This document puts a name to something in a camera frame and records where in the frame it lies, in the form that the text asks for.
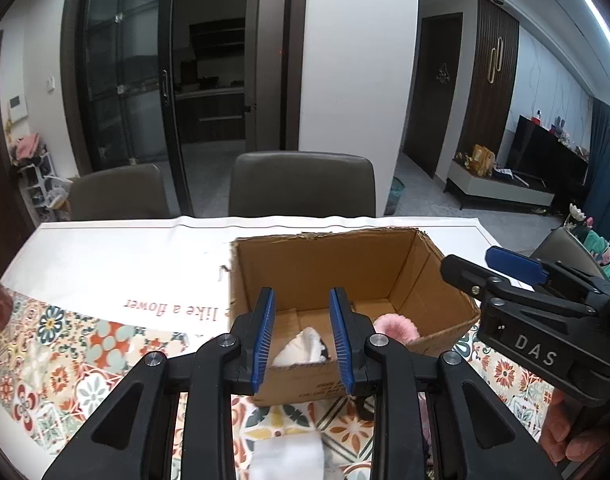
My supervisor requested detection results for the pink fluffy scrunchie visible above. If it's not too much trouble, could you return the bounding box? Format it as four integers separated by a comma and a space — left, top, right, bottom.
373, 313, 420, 346

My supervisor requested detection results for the white sock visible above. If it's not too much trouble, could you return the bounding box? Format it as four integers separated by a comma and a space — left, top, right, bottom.
249, 432, 325, 480

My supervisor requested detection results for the person's right hand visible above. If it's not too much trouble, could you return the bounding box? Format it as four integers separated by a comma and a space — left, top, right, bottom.
539, 389, 610, 465

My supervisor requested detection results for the grey chair right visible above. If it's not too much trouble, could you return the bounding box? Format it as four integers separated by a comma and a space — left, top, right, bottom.
530, 226, 606, 278

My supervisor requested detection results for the pink purple cloth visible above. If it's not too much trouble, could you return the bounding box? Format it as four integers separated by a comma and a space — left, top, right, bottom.
418, 392, 432, 448

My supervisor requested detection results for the white tv cabinet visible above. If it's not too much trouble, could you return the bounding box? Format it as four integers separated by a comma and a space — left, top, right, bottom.
446, 160, 554, 208

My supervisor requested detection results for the brown cardboard box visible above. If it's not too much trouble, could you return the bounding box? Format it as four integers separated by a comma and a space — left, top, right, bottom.
228, 226, 482, 408

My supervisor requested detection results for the yellow bag on cabinet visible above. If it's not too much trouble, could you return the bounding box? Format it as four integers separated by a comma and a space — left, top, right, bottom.
469, 144, 496, 178

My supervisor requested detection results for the black television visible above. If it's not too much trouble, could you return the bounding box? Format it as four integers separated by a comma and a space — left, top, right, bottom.
506, 116, 588, 204

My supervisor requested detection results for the patterned white tablecloth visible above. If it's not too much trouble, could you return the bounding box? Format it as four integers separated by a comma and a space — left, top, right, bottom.
0, 217, 552, 479

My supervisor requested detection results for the dark wooden door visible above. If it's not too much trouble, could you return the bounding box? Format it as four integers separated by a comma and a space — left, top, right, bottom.
403, 13, 462, 177

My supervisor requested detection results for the grey chair left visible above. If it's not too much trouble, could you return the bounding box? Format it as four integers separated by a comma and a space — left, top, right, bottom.
68, 164, 171, 221

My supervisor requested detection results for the shoe rack with items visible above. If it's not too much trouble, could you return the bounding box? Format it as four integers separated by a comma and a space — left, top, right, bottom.
9, 133, 73, 224

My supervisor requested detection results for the glass sliding door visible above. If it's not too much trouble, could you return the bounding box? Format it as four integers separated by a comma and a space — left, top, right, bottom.
59, 0, 309, 176

